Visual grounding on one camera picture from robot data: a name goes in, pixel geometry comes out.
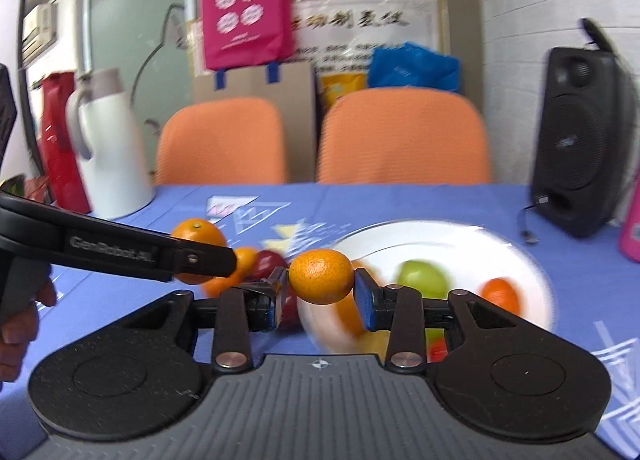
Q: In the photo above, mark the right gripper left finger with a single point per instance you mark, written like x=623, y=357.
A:
x=241, y=310

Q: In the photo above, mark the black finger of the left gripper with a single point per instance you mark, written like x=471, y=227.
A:
x=35, y=231

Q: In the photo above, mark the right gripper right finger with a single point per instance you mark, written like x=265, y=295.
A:
x=398, y=310

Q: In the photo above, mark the dark red plum front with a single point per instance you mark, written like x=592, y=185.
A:
x=289, y=321

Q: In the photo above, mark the dark red plum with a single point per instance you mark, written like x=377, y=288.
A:
x=289, y=321
x=266, y=261

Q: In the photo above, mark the green fruit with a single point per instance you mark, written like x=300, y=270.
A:
x=433, y=335
x=426, y=277

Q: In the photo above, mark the small mandarin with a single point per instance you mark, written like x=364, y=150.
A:
x=212, y=288

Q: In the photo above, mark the dark red plum back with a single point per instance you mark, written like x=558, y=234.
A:
x=266, y=261

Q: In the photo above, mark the red cherry tomato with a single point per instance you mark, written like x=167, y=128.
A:
x=437, y=350

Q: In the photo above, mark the small orange kumquat front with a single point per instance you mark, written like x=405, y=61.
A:
x=321, y=276

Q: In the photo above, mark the small orange kumquat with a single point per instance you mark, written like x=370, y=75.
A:
x=321, y=276
x=246, y=259

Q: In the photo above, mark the large orange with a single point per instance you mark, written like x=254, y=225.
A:
x=200, y=231
x=348, y=315

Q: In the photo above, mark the person's left hand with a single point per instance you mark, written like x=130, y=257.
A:
x=19, y=331

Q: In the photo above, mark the small tan longan in plate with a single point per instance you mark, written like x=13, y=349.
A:
x=374, y=343

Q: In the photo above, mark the pink glass bowl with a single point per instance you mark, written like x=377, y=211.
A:
x=36, y=189

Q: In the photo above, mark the small orange kumquat back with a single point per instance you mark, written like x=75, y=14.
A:
x=246, y=259

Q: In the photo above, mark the large orange in plate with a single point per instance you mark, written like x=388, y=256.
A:
x=348, y=315

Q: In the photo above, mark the white ceramic plate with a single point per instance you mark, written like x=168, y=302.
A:
x=469, y=256

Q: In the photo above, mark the white thermos jug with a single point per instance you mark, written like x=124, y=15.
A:
x=108, y=147

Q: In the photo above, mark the dark orange mandarin in plate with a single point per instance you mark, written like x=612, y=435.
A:
x=501, y=292

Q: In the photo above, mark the left orange chair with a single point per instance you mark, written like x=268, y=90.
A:
x=226, y=142

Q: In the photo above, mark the orange chair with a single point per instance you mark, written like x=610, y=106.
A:
x=226, y=142
x=403, y=136

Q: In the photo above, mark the right orange chair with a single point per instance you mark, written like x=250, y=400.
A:
x=403, y=136

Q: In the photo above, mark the blue patterned tablecloth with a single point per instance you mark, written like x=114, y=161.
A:
x=462, y=377

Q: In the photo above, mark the brown paper bag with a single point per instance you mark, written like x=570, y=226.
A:
x=291, y=87

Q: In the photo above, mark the yellow package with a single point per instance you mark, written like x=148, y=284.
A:
x=334, y=87

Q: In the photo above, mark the black speaker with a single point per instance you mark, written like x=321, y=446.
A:
x=584, y=139

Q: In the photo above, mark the pink thermos bottle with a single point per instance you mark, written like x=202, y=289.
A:
x=629, y=243

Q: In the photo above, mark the blue plastic bag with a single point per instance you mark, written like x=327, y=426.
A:
x=411, y=65

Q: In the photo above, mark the magenta tote bag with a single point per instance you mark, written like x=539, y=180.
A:
x=242, y=33

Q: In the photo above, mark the white poster with chinese text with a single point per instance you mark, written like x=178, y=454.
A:
x=339, y=36

